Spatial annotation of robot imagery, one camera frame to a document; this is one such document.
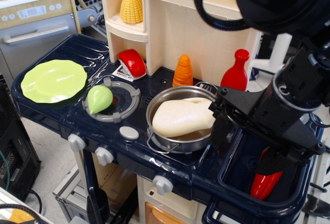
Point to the green toy pear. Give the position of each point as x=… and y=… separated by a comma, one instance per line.
x=99, y=98

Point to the cream toy kitchen shelf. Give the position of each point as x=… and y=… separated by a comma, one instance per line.
x=171, y=28

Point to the grey toy dishwasher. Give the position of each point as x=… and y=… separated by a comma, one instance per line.
x=29, y=28

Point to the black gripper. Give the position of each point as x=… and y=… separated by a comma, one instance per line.
x=274, y=116

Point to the grey left knob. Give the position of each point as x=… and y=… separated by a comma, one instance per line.
x=76, y=142

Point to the grey right knob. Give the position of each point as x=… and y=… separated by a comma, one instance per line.
x=162, y=184

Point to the red white toy can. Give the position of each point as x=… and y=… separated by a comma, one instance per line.
x=132, y=63

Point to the grey toy burner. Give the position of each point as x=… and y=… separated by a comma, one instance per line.
x=126, y=99

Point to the grey middle knob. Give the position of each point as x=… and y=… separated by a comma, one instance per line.
x=104, y=156

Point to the grey knob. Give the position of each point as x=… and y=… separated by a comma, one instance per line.
x=162, y=184
x=76, y=142
x=104, y=156

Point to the yellow toy corn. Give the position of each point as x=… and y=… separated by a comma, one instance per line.
x=131, y=11

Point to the navy toy kitchen counter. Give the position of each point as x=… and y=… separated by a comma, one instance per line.
x=218, y=179

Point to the white stand frame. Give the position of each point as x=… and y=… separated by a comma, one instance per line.
x=272, y=52

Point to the black computer case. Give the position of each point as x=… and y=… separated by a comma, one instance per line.
x=20, y=164

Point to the cream toy bottle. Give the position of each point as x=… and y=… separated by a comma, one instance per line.
x=181, y=117

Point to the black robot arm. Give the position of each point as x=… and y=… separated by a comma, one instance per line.
x=307, y=20

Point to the red ketchup bottle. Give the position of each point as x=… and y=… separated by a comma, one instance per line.
x=236, y=76

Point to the red toy pepper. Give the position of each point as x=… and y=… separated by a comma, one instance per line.
x=263, y=185

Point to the steel pot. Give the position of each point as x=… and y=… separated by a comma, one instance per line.
x=181, y=144

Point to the light green plate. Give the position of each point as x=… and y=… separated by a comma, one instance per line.
x=53, y=81

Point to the grey oval button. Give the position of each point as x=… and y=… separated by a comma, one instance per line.
x=128, y=133

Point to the orange toy carrot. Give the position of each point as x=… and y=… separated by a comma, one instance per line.
x=183, y=74

